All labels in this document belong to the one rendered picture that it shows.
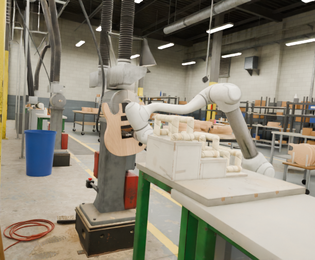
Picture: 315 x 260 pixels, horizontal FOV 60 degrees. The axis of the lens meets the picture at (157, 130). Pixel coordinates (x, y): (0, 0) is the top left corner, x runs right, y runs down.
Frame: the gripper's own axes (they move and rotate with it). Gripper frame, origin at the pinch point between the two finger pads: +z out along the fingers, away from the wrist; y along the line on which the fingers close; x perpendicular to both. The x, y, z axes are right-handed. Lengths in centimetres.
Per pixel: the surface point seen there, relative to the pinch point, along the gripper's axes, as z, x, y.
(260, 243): -142, -13, -22
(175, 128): -88, 12, -13
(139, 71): -11.9, 43.2, 8.2
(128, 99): 15.6, 23.3, 9.1
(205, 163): -92, -6, 0
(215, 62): 731, 131, 725
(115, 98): 17.4, 24.9, -0.6
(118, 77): -1.3, 40.2, -4.0
